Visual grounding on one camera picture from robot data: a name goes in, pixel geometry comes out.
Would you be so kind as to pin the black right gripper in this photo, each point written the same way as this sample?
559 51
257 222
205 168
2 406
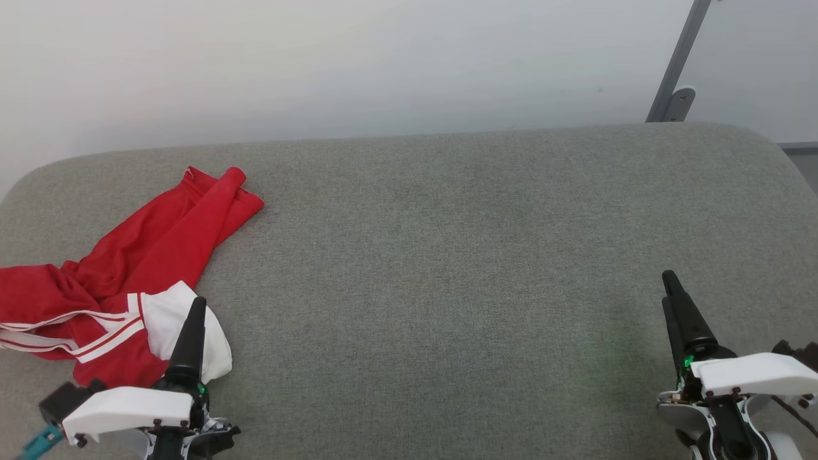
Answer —
728 428

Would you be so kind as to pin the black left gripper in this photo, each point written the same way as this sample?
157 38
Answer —
199 399

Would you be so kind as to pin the red white-striped garment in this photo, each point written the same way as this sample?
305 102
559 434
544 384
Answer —
160 255

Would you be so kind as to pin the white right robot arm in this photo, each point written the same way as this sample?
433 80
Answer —
786 448

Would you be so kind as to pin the grey fabric sofa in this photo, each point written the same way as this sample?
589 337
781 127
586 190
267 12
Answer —
447 287

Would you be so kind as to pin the white right wrist camera cover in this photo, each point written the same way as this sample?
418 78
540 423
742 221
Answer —
754 374

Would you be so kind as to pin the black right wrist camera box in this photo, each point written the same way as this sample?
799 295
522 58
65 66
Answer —
799 354

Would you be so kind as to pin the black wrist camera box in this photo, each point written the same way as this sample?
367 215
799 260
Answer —
61 402
799 354

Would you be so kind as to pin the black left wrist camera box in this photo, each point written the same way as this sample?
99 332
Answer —
61 402

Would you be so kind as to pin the grey horizontal frame rail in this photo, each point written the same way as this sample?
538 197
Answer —
799 146

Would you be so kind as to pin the grey metal post bracket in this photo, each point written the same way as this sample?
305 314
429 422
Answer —
680 102

